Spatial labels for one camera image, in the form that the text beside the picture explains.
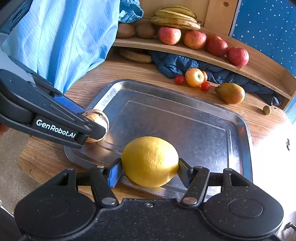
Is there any green yellow pear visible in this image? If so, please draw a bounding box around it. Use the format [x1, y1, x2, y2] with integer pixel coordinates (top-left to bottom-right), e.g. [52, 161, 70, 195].
[215, 83, 245, 104]

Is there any red apple right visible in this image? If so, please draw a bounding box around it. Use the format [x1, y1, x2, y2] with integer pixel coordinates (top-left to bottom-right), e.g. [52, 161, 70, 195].
[226, 47, 249, 67]

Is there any silver metal tray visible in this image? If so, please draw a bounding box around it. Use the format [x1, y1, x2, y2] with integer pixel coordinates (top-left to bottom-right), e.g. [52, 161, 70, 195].
[64, 79, 252, 179]

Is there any kiwi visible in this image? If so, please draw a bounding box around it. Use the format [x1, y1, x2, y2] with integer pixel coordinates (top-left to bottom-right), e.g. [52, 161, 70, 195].
[135, 23, 156, 39]
[116, 23, 136, 38]

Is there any light blue striped garment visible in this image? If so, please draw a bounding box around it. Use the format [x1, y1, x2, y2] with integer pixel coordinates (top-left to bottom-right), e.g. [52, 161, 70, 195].
[3, 1, 120, 93]

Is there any blue starry fabric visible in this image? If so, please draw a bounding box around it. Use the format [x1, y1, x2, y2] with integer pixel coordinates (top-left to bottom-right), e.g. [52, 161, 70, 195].
[232, 0, 296, 75]

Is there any right kiwi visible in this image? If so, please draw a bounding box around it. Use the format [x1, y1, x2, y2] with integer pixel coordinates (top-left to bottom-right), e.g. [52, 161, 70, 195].
[135, 23, 156, 39]

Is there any small orange mandarin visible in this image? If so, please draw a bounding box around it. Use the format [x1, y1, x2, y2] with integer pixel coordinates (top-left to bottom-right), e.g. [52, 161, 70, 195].
[202, 71, 208, 81]

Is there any yellow lemon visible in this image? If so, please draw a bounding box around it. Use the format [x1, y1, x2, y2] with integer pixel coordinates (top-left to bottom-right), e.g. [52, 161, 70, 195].
[121, 137, 179, 187]

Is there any small yellow red apple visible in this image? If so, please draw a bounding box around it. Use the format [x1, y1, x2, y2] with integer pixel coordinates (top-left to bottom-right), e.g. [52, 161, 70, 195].
[185, 68, 205, 87]

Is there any top yellow banana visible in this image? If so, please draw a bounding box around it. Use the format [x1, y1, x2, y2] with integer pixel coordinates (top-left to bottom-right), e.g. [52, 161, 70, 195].
[161, 6, 197, 19]

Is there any curved wooden shelf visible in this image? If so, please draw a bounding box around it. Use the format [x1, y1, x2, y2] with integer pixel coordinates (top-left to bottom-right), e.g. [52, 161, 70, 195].
[114, 1, 295, 110]

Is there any left kiwi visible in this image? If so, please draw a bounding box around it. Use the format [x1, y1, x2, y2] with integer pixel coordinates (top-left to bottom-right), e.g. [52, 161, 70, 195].
[116, 23, 136, 38]

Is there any pale red apple left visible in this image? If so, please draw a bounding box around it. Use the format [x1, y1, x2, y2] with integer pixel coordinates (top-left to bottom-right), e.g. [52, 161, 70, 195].
[158, 27, 182, 45]

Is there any brown bruised banana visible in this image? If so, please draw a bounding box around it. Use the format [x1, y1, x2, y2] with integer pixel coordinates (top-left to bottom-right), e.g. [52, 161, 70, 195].
[151, 16, 201, 30]

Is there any dark blue jacket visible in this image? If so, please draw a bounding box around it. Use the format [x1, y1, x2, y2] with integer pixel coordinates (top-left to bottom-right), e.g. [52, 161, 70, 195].
[149, 51, 282, 106]

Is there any middle yellow banana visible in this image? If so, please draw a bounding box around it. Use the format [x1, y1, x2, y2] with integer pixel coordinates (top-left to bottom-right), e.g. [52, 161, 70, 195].
[154, 9, 197, 23]

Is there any small brown longan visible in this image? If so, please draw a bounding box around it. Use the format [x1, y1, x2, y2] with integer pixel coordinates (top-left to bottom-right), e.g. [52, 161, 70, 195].
[263, 105, 271, 115]

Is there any cherry tomato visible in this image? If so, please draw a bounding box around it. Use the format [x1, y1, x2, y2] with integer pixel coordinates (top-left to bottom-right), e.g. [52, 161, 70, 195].
[201, 81, 211, 92]
[174, 75, 186, 85]

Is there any yellow banana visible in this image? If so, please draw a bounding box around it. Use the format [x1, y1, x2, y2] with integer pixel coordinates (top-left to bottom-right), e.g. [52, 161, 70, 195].
[154, 9, 197, 23]
[161, 6, 197, 19]

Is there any blue shoe cover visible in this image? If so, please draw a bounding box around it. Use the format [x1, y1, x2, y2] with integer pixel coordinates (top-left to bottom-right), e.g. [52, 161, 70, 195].
[118, 0, 144, 24]

